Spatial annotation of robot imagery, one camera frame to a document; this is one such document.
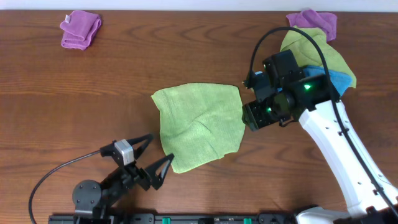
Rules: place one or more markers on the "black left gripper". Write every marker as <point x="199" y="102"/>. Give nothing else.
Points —
<point x="147" y="179"/>

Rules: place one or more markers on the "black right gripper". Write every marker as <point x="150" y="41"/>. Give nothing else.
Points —
<point x="255" y="119"/>

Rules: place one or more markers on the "bright green cloth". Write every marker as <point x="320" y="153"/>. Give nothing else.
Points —
<point x="199" y="123"/>

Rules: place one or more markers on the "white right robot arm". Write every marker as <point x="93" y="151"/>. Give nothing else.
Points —
<point x="369" y="196"/>

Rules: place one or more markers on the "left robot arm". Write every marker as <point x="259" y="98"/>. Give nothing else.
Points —
<point x="93" y="199"/>

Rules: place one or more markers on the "olive green crumpled cloth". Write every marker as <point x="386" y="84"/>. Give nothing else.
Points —
<point x="306" y="54"/>

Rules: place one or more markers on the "blue cloth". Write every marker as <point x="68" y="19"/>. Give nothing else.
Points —
<point x="341" y="81"/>

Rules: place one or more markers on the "crumpled purple cloth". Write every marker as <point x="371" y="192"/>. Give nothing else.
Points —
<point x="309" y="18"/>

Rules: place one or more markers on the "folded purple cloth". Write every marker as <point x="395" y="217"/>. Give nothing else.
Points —
<point x="79" y="29"/>

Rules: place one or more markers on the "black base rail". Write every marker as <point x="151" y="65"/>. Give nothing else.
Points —
<point x="148" y="218"/>

